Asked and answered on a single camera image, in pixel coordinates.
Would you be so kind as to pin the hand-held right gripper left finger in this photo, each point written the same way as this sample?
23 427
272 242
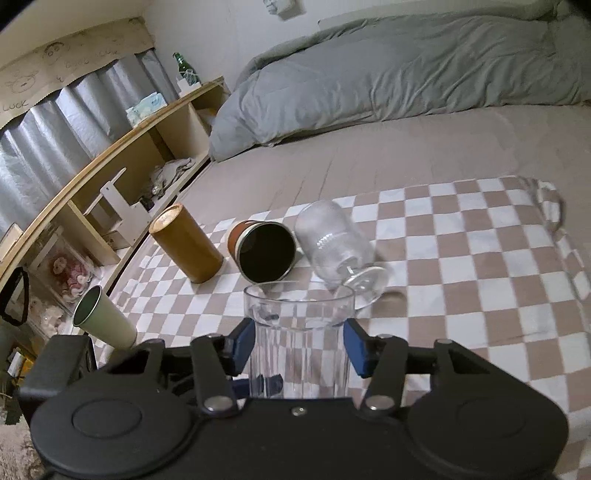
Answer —
244 347

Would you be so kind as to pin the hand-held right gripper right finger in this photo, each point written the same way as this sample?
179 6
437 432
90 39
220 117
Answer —
358 351

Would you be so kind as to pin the clear plastic cup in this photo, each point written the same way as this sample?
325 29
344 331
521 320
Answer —
295 350

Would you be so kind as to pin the brown and black cup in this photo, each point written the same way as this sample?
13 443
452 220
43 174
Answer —
265 251

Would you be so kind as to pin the bamboo cylinder cup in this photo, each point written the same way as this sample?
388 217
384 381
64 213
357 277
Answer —
184 244

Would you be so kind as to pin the pale green cup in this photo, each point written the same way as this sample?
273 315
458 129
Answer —
108 321

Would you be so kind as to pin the clear stemmed glass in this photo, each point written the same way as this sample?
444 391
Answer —
328 244

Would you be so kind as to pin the checkered blanket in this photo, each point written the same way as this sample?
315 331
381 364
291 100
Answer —
461 277

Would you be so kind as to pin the crumpled cloth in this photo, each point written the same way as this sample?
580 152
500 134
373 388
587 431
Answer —
173 173

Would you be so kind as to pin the clear storage box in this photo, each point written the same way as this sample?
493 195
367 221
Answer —
64 277

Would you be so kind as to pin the taupe bed sheet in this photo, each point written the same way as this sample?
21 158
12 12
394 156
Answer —
369 152

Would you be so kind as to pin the wooden shelf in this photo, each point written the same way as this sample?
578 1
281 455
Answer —
138 134

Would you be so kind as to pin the clear glass mug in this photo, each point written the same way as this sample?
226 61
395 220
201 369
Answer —
547 198

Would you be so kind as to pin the tissue pack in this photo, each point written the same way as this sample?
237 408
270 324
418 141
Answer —
145 108

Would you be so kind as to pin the grey duvet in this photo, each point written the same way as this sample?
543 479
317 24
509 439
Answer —
392 74

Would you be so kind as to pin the green glass bottle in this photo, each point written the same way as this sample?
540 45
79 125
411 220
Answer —
183 69

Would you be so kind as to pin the grey curtain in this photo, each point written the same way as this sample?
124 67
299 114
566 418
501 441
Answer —
92 106

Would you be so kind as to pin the paper banner with drawings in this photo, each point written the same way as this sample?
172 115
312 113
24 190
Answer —
69 50

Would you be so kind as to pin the white metal bracket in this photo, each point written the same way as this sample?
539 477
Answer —
120 207

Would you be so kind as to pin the white wall switch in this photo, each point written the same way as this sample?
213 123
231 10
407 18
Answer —
284 7

